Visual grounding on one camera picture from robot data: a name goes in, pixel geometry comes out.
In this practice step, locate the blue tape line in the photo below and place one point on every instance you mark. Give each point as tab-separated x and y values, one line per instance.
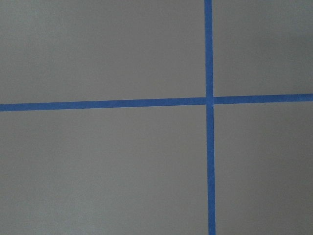
208	49
97	104

